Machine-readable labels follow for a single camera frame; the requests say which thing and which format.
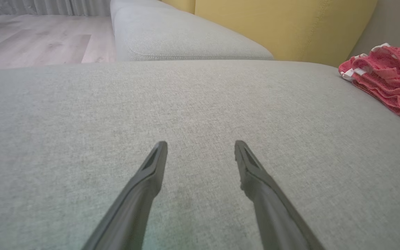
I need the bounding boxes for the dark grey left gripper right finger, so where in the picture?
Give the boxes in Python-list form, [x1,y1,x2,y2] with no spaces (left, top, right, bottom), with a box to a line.
[235,140,325,250]

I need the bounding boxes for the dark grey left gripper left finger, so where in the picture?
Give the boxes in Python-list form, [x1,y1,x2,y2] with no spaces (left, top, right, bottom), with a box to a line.
[82,141,168,250]

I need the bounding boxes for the large grey sofa seat cushion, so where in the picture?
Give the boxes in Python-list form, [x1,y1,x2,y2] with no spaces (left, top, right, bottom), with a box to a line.
[0,60,400,250]

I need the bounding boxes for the red shorts with white trim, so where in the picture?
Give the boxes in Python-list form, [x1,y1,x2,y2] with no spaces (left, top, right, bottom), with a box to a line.
[338,43,400,124]

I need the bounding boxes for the yellow sofa back cushion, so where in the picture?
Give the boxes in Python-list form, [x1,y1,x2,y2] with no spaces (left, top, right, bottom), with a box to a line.
[160,0,196,14]
[195,0,378,67]

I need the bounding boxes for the grey curtain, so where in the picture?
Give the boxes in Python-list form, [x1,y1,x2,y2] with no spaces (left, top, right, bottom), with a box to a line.
[0,0,112,16]

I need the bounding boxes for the grey sofa back cushion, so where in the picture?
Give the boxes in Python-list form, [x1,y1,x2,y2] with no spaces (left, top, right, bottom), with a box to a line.
[348,0,400,66]

